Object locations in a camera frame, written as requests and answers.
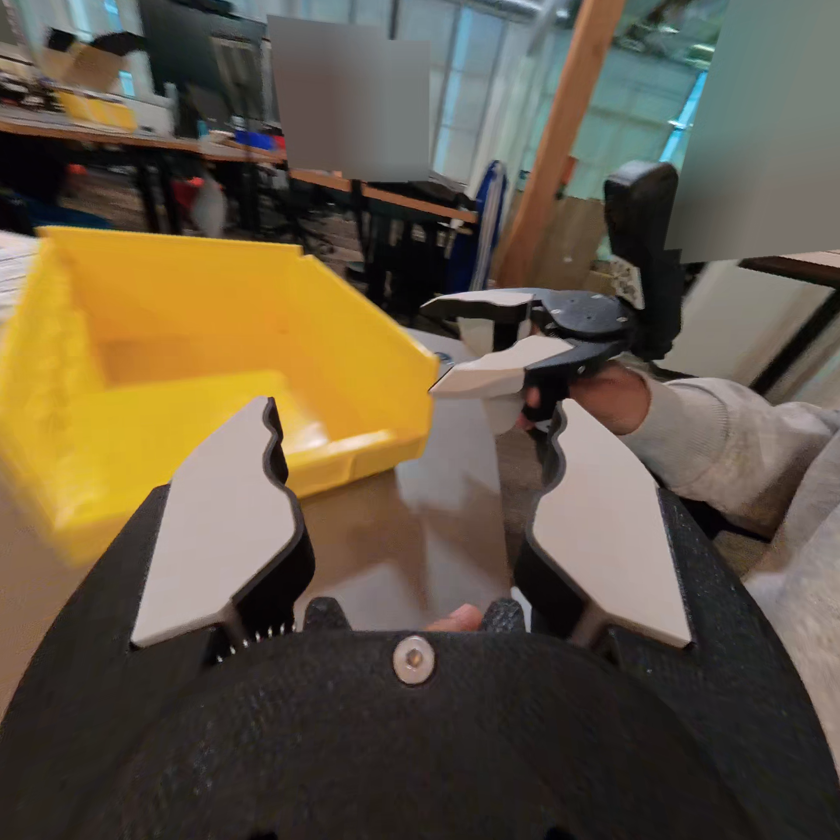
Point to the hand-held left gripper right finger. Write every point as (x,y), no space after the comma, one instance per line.
(610,538)

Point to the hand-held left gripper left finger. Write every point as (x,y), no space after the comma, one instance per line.
(216,525)

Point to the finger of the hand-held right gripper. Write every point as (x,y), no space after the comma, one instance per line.
(482,305)
(499,371)

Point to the yellow plastic bin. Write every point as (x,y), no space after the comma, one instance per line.
(197,341)

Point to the person's right forearm grey sleeve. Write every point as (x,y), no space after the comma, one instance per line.
(735,446)

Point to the person's right hand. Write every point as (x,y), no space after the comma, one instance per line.
(610,397)

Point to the person's left hand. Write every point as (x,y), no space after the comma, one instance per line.
(456,618)

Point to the dark side table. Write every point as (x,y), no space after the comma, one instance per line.
(800,275)

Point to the person's grey sweatshirt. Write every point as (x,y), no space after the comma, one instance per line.
(800,590)

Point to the long wooden workbench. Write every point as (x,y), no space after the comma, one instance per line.
(216,149)

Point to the small yellow storage bins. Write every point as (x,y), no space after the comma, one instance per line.
(98,110)

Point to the cardboard box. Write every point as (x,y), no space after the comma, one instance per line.
(85,62)

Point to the wooden support post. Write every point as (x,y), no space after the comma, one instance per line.
(558,144)

